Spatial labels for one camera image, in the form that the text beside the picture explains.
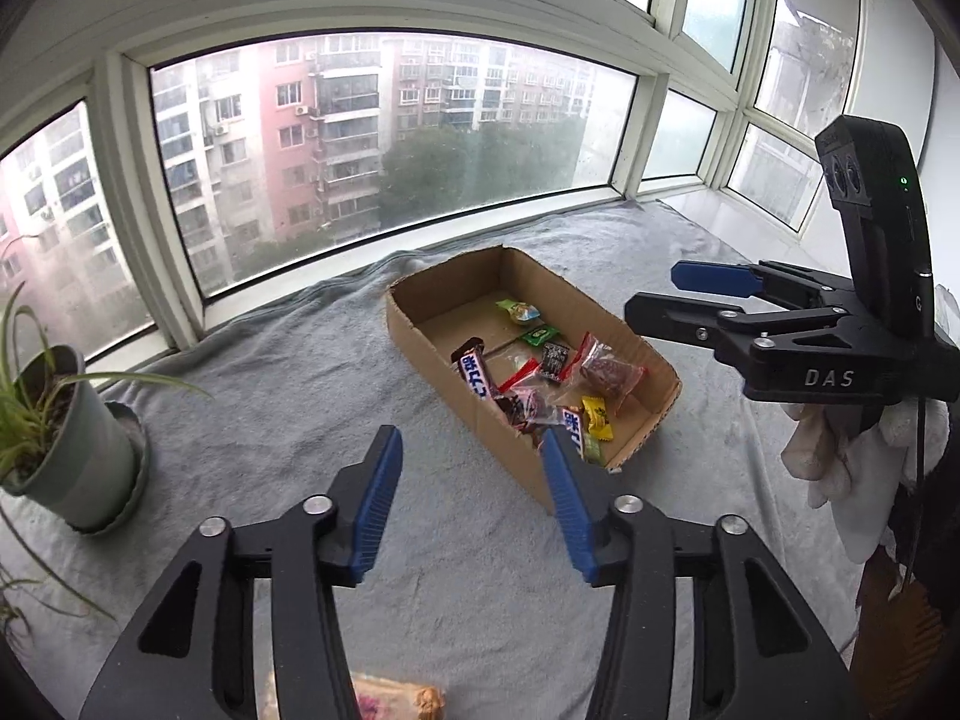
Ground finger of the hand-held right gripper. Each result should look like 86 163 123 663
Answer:
671 260 853 310
624 292 835 350

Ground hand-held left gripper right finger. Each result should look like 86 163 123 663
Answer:
541 427 871 720

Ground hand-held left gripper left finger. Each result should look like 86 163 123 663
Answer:
79 424 406 720

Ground yellow candy packet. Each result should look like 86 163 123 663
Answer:
581 396 614 442

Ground clear packet with red edges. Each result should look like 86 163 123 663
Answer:
495 360 565 434

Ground brown chocolate bar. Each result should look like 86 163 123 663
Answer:
450 337 497 404
559 406 590 462

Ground cardboard box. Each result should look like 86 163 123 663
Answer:
386 245 682 515

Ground person's right hand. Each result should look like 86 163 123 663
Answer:
780 397 953 565

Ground clear red dried fruit packet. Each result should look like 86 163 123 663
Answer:
577 332 647 415

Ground grey fleece blanket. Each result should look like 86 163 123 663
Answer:
0 199 938 720

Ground sliced bread packet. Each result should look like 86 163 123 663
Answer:
259 671 451 720

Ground grey-green pot saucer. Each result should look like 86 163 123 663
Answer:
75 399 151 539

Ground grey-green plant pot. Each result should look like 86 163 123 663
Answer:
4 345 136 530

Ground apartment buildings outside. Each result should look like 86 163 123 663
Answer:
0 30 638 361

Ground dark brown cloth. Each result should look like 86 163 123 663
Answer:
855 540 960 720

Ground green leafy plant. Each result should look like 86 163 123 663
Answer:
0 232 215 646

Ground white window frame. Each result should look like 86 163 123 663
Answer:
0 0 960 361

